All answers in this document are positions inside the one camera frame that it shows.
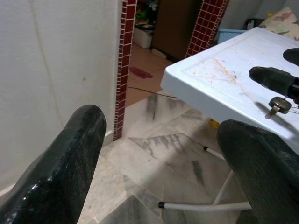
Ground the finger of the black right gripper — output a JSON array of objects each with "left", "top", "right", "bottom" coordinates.
[
  {"left": 249, "top": 66, "right": 293, "bottom": 93},
  {"left": 282, "top": 48, "right": 299, "bottom": 64}
]

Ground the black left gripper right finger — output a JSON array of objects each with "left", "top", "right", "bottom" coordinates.
[{"left": 216, "top": 119, "right": 299, "bottom": 224}]

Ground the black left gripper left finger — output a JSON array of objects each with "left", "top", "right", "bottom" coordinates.
[{"left": 0, "top": 104, "right": 107, "bottom": 224}]

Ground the floral pillow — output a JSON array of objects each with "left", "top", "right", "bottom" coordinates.
[{"left": 263, "top": 6, "right": 299, "bottom": 42}]

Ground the white plastic folding table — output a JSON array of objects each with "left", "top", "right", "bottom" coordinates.
[{"left": 161, "top": 27, "right": 299, "bottom": 151}]

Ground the white table leg tube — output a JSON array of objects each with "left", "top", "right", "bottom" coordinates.
[
  {"left": 202, "top": 146, "right": 226, "bottom": 161},
  {"left": 158, "top": 169, "right": 252, "bottom": 212}
]

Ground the light blue plastic container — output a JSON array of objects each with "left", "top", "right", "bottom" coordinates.
[{"left": 217, "top": 28, "right": 248, "bottom": 45}]

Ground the red mosaic tile door jamb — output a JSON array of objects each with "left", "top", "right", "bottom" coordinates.
[
  {"left": 113, "top": 0, "right": 138, "bottom": 142},
  {"left": 185, "top": 0, "right": 231, "bottom": 58}
]

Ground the dark brown wooden cabinet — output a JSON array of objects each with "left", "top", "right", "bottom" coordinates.
[{"left": 151, "top": 0, "right": 204, "bottom": 60}]

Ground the white plastic bin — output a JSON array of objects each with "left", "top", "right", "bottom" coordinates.
[{"left": 133, "top": 24, "right": 155, "bottom": 49}]

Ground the thin black floor cable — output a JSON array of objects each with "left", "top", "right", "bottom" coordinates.
[{"left": 128, "top": 86, "right": 178, "bottom": 98}]

